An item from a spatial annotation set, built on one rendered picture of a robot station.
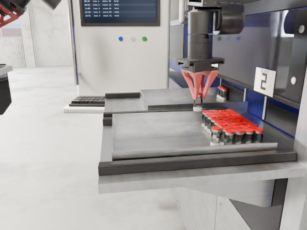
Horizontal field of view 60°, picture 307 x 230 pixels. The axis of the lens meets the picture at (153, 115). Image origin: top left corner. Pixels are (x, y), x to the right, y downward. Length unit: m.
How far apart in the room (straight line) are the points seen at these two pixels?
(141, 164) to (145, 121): 0.28
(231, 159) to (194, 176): 0.09
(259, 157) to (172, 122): 0.30
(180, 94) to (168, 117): 0.36
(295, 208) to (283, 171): 0.11
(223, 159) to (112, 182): 0.22
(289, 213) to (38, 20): 10.54
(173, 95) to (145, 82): 0.34
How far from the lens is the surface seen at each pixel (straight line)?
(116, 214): 1.88
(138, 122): 0.77
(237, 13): 0.67
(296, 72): 0.61
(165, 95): 1.11
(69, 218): 1.91
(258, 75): 0.73
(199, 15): 0.62
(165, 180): 0.50
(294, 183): 0.64
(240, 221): 0.92
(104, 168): 0.51
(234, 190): 0.66
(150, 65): 1.41
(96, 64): 1.46
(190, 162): 0.52
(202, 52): 0.63
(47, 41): 10.85
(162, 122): 0.78
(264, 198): 0.72
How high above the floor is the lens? 1.13
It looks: 17 degrees down
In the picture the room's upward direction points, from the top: straight up
